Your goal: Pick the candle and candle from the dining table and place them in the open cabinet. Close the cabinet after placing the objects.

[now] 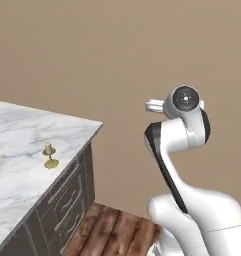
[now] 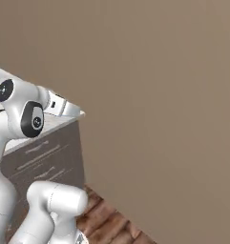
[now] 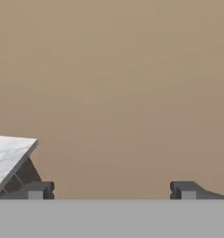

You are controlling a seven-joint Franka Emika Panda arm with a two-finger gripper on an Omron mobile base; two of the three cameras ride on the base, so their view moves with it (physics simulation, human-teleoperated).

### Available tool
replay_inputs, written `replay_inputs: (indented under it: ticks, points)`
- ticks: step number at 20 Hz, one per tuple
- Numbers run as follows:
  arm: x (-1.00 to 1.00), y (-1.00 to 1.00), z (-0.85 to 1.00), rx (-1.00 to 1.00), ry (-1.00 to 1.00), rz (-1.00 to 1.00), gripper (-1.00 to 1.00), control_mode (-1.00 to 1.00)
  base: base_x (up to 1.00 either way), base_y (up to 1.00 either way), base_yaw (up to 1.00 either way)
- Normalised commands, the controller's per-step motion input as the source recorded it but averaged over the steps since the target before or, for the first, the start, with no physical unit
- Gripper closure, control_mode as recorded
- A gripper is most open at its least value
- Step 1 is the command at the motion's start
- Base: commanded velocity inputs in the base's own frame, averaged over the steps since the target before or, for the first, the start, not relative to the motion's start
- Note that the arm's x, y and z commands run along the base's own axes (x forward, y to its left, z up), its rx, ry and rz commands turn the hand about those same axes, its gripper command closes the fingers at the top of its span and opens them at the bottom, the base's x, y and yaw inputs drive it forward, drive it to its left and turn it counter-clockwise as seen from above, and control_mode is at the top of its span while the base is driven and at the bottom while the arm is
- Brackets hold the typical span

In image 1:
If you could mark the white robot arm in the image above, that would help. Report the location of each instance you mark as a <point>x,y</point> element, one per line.
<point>188,133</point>

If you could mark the dark grey drawer cabinet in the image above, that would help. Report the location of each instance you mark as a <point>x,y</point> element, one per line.
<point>63,206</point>

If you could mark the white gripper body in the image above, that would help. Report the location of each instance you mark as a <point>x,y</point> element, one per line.
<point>154,105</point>

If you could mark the brass candle holder with candle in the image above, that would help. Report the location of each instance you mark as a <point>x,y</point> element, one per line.
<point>50,156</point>

